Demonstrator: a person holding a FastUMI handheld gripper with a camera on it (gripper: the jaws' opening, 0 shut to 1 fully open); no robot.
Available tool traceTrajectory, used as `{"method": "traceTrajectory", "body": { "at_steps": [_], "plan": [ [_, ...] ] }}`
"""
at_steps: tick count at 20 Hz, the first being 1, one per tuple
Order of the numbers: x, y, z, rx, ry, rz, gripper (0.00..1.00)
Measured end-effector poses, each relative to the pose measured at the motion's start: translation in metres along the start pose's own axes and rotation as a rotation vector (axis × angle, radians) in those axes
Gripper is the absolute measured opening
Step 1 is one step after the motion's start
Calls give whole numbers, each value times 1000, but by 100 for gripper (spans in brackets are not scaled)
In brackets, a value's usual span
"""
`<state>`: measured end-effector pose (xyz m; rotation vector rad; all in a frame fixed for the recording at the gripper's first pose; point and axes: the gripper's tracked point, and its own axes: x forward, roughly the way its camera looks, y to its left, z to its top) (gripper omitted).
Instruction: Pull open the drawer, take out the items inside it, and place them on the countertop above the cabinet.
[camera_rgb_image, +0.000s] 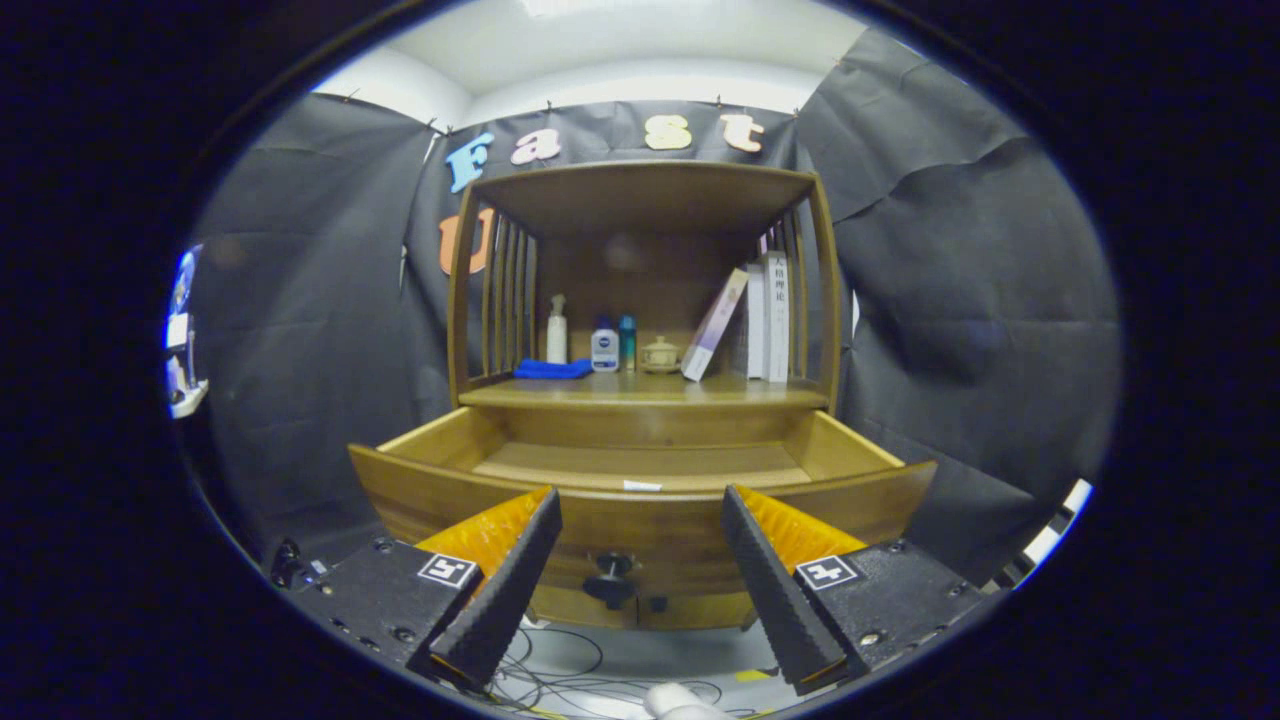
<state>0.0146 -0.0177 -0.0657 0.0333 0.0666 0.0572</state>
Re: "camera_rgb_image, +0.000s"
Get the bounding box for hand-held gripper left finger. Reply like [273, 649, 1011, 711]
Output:
[285, 486, 564, 693]

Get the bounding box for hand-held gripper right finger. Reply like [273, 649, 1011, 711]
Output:
[721, 484, 1001, 698]

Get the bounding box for black drawer knob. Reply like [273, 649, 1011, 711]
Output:
[583, 552, 639, 611]

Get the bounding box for wooden drawer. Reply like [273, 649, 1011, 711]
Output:
[347, 408, 939, 611]

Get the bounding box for wooden cabinet door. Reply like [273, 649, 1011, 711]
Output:
[528, 583, 637, 631]
[638, 592, 758, 631]

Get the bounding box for wooden cabinet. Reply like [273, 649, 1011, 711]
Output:
[447, 160, 843, 633]

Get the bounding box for blue folded cloth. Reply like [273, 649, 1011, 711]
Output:
[513, 358, 594, 381]

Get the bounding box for thin white book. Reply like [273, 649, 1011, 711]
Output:
[745, 263, 769, 380]

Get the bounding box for purple and white book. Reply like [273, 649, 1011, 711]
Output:
[681, 268, 750, 383]

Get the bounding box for black and white striped object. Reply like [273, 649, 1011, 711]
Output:
[985, 478, 1094, 591]

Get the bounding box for black backdrop cloth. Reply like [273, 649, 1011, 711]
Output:
[185, 28, 1121, 591]

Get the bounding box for ceiling light panel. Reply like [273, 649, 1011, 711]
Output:
[520, 0, 701, 19]

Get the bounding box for black floor cables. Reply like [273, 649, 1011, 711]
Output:
[490, 620, 771, 719]

